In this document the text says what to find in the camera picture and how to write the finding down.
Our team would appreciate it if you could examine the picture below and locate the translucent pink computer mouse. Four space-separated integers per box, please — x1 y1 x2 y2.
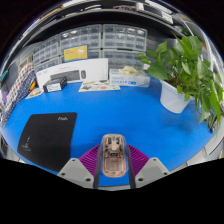
100 133 130 178

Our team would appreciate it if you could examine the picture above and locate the small black box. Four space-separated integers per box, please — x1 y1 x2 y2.
42 76 68 94

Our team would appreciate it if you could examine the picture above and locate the green plant in white pot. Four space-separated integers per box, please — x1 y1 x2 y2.
137 33 224 131

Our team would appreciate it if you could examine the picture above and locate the yellow card box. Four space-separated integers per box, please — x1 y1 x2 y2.
63 44 89 63

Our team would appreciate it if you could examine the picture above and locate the small purple object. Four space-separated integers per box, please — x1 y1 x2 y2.
0 90 8 104

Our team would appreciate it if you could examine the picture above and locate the white and blue box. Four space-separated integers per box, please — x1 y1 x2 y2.
108 65 151 89

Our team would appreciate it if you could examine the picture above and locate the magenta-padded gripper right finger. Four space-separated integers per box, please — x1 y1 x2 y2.
124 143 171 190

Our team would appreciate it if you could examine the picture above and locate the long white keyboard box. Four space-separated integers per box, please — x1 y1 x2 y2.
35 57 110 88

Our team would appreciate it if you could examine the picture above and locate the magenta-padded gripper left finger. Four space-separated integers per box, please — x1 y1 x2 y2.
57 143 103 190

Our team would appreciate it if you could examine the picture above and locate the black mouse pad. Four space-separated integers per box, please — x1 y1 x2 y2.
16 112 78 173

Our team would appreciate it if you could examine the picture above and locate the grey wall shelf unit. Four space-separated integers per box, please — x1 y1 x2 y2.
9 0 188 41

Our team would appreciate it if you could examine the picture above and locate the patterned fabric bag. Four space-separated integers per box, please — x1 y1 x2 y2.
0 63 37 128

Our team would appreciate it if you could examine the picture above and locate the clear plastic drawer cabinet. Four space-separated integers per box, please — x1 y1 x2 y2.
101 23 148 69
32 34 61 73
59 23 103 61

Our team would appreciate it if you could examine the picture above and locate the printed paper leaflet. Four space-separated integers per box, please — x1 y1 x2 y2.
78 79 121 93
25 87 45 100

